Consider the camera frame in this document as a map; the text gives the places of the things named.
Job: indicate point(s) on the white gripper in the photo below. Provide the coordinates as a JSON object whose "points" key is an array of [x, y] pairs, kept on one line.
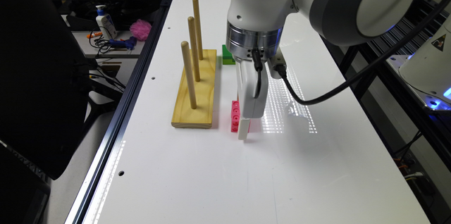
{"points": [[253, 88]]}

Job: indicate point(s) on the pink block cluster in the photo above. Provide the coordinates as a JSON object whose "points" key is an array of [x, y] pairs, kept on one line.
{"points": [[235, 116]]}

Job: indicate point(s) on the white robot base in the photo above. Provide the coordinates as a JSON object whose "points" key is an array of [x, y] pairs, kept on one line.
{"points": [[427, 71]]}

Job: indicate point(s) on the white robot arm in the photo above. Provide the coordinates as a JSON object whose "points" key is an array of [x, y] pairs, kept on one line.
{"points": [[255, 29]]}

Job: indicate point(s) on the wooden peg base board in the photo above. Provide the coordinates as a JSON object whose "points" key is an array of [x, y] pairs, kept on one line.
{"points": [[201, 118]]}

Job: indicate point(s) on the green block with hole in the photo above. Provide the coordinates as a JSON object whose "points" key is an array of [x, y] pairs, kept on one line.
{"points": [[227, 57]]}

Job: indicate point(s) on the front wooden peg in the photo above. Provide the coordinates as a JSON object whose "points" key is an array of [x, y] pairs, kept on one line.
{"points": [[188, 73]]}

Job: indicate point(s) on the wooden peg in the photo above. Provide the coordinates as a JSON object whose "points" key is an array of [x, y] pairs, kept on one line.
{"points": [[194, 51], [188, 73], [197, 25]]}

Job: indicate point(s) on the middle wooden peg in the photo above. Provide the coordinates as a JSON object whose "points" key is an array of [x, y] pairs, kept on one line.
{"points": [[194, 51]]}

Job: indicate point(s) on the rear wooden peg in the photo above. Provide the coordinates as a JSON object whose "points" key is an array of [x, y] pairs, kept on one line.
{"points": [[197, 25]]}

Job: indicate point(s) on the blue glue gun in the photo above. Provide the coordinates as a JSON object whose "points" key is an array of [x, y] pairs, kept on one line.
{"points": [[128, 44]]}

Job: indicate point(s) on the pink fluffy pom-pom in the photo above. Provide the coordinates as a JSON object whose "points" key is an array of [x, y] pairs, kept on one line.
{"points": [[140, 29]]}

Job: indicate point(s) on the white lotion pump bottle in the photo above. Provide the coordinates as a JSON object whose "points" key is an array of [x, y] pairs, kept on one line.
{"points": [[105, 23]]}

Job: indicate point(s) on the orange marker pen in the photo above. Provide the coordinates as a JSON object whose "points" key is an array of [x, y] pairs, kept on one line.
{"points": [[94, 34]]}

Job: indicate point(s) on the black office chair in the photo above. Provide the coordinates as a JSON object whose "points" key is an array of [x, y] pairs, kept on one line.
{"points": [[45, 85]]}

